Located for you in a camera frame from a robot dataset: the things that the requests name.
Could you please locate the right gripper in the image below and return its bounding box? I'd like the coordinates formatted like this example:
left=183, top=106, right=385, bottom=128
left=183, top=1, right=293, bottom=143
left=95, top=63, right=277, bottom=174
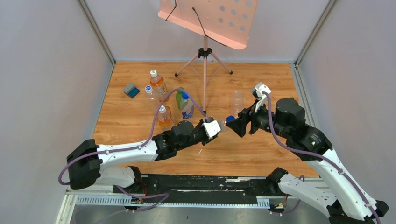
left=225, top=98, right=288, bottom=138

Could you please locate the Pepsi bottle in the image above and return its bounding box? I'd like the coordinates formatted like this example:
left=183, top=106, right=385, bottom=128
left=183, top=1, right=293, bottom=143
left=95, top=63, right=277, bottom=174
left=216, top=117, right=231, bottom=133
left=181, top=97, right=195, bottom=119

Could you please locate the orange tea bottle crushed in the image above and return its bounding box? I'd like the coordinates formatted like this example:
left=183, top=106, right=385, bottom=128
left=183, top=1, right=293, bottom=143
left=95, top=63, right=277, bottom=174
left=157, top=106, right=174, bottom=131

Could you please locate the white bottle cap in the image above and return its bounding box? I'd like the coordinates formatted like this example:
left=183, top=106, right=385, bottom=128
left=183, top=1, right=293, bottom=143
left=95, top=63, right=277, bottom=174
left=158, top=105, right=166, bottom=113

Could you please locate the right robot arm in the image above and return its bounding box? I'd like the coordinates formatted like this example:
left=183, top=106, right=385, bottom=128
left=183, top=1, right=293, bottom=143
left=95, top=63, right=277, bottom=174
left=227, top=98, right=389, bottom=224

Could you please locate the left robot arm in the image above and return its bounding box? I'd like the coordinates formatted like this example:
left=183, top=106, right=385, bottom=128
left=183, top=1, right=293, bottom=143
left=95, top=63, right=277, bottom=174
left=67, top=119, right=221, bottom=193

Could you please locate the clear unlabelled plastic bottle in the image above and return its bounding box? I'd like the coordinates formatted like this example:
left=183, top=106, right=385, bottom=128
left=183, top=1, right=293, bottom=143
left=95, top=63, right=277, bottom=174
left=230, top=91, right=244, bottom=117

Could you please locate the green plastic bottle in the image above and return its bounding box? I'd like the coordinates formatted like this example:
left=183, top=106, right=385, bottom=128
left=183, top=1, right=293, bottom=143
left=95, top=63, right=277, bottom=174
left=175, top=87, right=184, bottom=110

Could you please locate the orange tea bottle standing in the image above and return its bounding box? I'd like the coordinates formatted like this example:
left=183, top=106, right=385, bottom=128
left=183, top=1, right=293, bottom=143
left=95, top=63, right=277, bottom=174
left=150, top=70, right=168, bottom=101

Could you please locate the clear bottle blue cap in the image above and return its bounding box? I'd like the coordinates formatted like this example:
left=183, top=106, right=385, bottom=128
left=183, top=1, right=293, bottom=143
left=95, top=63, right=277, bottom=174
left=145, top=85, right=160, bottom=108

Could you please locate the blue grey block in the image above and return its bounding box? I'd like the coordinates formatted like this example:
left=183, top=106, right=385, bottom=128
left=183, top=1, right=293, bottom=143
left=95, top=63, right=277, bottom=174
left=123, top=83, right=140, bottom=98

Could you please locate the pink music stand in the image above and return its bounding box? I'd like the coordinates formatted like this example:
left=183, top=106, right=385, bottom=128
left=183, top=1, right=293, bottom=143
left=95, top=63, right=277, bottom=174
left=158, top=0, right=258, bottom=112

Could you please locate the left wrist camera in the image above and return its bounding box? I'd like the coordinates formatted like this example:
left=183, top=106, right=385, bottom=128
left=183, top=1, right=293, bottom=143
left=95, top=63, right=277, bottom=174
left=203, top=116, right=221, bottom=139

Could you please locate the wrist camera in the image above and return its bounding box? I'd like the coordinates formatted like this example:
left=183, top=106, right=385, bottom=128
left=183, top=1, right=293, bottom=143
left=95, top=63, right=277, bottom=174
left=203, top=116, right=221, bottom=139
left=251, top=82, right=271, bottom=112

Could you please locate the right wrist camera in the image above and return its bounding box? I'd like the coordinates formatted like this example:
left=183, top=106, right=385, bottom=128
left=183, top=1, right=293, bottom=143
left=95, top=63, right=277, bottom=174
left=251, top=82, right=271, bottom=112

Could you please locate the white cable duct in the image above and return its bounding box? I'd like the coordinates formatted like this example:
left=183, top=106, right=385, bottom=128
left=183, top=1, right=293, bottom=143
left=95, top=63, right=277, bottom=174
left=75, top=195, right=270, bottom=209

